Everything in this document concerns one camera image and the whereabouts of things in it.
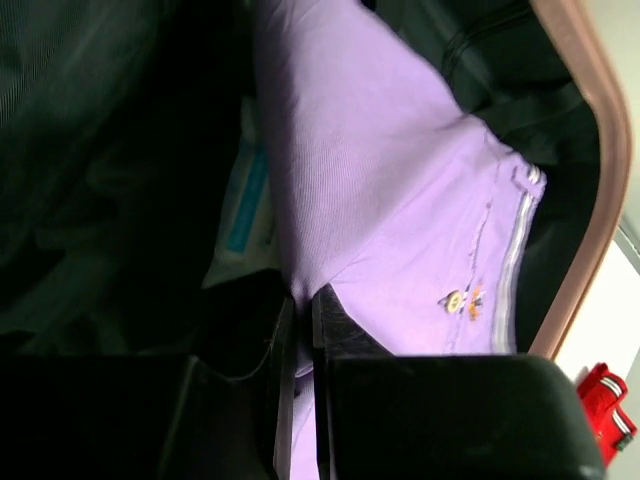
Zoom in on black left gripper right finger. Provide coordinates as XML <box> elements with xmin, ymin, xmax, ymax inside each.
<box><xmin>310</xmin><ymin>287</ymin><xmax>606</xmax><ymax>479</ymax></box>

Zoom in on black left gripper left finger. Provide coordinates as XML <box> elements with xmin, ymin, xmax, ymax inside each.
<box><xmin>1</xmin><ymin>299</ymin><xmax>295</xmax><ymax>479</ymax></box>

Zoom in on white packet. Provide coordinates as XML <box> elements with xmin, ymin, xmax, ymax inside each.
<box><xmin>201</xmin><ymin>97</ymin><xmax>280</xmax><ymax>289</ymax></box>

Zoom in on red shorts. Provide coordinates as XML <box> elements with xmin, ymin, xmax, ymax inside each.
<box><xmin>577</xmin><ymin>363</ymin><xmax>638</xmax><ymax>467</ymax></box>

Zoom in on purple shorts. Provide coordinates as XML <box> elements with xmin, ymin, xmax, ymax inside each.
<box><xmin>249</xmin><ymin>0</ymin><xmax>549</xmax><ymax>480</ymax></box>

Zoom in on pink hard-shell suitcase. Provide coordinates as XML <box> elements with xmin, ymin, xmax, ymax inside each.
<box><xmin>1</xmin><ymin>1</ymin><xmax>631</xmax><ymax>358</ymax></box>

